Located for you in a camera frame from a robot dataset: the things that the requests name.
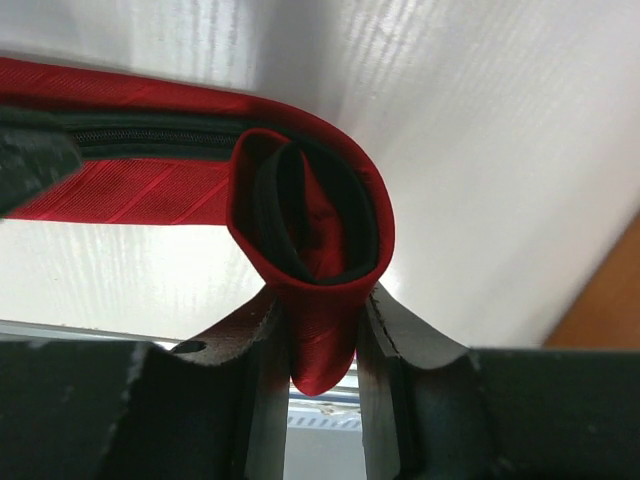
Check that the red necktie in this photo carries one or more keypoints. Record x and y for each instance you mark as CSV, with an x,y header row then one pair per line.
x,y
302,200

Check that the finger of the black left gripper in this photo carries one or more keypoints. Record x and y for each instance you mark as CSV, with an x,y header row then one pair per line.
x,y
36,154

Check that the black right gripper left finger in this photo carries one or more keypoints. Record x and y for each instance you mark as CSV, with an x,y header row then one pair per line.
x,y
212,407

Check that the orange compartment tray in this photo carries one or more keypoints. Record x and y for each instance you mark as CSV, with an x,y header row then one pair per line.
x,y
606,312

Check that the aluminium front rail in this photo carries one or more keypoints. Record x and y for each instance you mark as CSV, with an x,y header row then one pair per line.
x,y
324,433

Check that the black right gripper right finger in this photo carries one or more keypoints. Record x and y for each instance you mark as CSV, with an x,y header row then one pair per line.
x,y
433,408

